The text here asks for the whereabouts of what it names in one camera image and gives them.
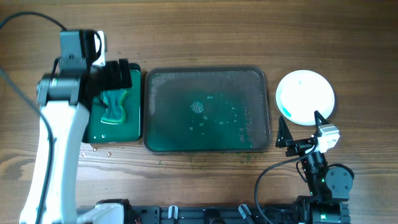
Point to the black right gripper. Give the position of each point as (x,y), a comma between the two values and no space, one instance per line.
(283,139)

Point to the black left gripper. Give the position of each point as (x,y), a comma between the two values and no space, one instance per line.
(113,82)

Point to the white plate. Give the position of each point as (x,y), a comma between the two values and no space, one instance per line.
(302,92)

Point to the green yellow sponge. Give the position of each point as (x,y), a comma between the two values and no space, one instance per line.
(114,103)

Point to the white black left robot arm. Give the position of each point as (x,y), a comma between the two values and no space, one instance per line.
(79,104)

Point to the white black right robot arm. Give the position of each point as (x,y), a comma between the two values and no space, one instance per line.
(329,184)

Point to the dark grey serving tray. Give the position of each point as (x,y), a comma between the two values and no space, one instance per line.
(206,109)

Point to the black water tub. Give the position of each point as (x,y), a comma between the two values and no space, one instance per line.
(97,132)

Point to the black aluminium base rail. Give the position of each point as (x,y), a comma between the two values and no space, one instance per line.
(121,211)

